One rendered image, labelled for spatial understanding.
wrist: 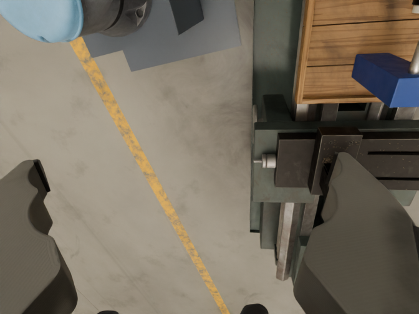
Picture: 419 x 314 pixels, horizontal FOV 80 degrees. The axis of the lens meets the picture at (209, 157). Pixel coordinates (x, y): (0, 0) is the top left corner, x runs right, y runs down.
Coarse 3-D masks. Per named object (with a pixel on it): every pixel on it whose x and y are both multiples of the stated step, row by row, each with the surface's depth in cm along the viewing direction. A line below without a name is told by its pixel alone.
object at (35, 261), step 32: (32, 160) 10; (0, 192) 9; (32, 192) 9; (0, 224) 7; (32, 224) 7; (0, 256) 6; (32, 256) 6; (0, 288) 6; (32, 288) 6; (64, 288) 6
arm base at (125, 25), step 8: (120, 0) 38; (128, 0) 41; (136, 0) 42; (144, 0) 44; (120, 8) 39; (128, 8) 42; (136, 8) 44; (144, 8) 45; (120, 16) 41; (128, 16) 43; (136, 16) 46; (144, 16) 46; (112, 24) 41; (120, 24) 43; (128, 24) 45; (136, 24) 46; (104, 32) 45; (112, 32) 45; (120, 32) 46; (128, 32) 47
